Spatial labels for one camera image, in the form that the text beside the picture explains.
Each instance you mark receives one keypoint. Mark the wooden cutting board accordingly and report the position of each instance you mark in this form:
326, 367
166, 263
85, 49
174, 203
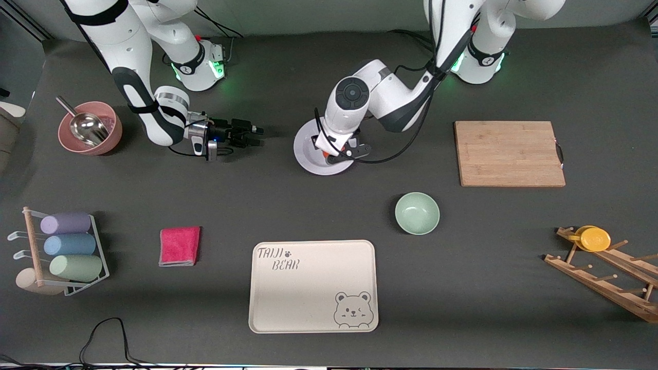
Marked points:
506, 154

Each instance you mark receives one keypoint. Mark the purple cup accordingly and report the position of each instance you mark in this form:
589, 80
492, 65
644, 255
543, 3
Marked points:
67, 223

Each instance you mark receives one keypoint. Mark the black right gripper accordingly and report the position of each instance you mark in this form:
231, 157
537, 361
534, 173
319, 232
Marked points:
222, 130

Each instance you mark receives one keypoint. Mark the beige cup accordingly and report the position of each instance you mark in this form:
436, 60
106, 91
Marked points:
26, 283

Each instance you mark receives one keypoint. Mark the white round plate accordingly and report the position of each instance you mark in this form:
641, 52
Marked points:
307, 154

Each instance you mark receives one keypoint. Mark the wooden peg drying rack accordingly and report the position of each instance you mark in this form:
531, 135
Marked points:
601, 288

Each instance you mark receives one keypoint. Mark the green cup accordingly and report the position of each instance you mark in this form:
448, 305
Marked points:
77, 267

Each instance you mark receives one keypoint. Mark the white background object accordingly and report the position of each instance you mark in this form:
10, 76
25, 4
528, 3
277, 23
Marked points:
13, 109

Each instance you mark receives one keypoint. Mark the yellow cup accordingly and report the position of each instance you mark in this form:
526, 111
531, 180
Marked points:
595, 240

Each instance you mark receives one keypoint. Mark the blue cup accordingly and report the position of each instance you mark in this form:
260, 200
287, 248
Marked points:
70, 244

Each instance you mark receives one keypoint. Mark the pink bowl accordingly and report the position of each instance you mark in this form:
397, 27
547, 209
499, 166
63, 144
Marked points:
112, 137

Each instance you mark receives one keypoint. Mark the black background rail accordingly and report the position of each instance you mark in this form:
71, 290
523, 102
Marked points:
31, 24

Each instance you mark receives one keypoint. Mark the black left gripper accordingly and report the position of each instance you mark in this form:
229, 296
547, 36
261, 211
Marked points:
357, 131

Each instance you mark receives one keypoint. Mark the light green bowl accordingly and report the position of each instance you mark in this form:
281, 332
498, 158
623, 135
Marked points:
417, 213

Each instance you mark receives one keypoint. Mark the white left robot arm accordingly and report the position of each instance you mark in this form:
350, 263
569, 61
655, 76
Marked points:
383, 95

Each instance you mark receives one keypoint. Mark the pink folded cloth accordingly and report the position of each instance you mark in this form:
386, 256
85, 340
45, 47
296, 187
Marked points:
179, 246

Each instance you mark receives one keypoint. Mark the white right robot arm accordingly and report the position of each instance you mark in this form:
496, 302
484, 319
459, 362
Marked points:
128, 41

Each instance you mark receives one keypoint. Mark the beige bear print tray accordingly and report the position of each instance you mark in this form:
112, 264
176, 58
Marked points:
308, 293

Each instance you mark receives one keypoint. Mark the metal scoop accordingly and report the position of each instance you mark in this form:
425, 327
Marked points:
88, 128

